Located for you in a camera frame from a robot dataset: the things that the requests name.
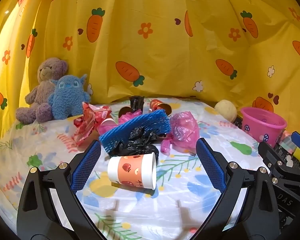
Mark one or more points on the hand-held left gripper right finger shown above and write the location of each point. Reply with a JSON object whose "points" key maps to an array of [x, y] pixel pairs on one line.
{"points": [[210, 162]]}

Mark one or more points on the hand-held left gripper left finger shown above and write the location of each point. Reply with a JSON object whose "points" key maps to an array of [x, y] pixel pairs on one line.
{"points": [[86, 165]]}

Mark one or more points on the pink plastic bucket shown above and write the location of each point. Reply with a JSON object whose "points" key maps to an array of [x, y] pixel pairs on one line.
{"points": [[261, 127]]}

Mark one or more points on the large pink plastic bag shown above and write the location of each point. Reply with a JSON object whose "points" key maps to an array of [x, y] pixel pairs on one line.
{"points": [[183, 130]]}

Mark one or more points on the red snack bag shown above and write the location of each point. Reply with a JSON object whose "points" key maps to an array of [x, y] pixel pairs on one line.
{"points": [[90, 122]]}

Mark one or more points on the white apple-print paper cup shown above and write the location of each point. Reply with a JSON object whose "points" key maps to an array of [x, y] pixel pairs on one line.
{"points": [[130, 170]]}

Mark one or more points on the red gold paper cup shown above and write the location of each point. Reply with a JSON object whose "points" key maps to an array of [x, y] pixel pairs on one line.
{"points": [[158, 105], [125, 111]]}

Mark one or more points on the black printed box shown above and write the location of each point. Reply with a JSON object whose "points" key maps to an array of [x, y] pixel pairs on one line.
{"points": [[285, 150]]}

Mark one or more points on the pink paper cup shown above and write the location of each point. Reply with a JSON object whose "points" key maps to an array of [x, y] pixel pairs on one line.
{"points": [[106, 126]]}

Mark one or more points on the small black box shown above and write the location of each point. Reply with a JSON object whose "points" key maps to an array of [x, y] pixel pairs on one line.
{"points": [[238, 122]]}

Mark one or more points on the floral bedsheet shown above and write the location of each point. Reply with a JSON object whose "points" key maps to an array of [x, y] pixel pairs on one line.
{"points": [[40, 140]]}

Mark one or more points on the cream plush ball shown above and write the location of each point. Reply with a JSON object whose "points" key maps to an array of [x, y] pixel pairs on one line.
{"points": [[226, 111]]}

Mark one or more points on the blue foam net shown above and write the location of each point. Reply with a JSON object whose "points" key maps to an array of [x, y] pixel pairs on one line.
{"points": [[137, 127]]}

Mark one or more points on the small pink plastic bag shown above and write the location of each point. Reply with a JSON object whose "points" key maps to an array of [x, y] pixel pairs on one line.
{"points": [[130, 116]]}

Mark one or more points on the blue plush monster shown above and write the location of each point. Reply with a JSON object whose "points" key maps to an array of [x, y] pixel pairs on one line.
{"points": [[68, 95]]}

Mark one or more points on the purple teddy bear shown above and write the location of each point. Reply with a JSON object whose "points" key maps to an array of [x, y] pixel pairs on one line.
{"points": [[43, 90]]}

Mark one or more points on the yellow carrot-print curtain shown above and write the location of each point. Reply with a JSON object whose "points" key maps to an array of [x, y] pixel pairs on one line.
{"points": [[165, 42]]}

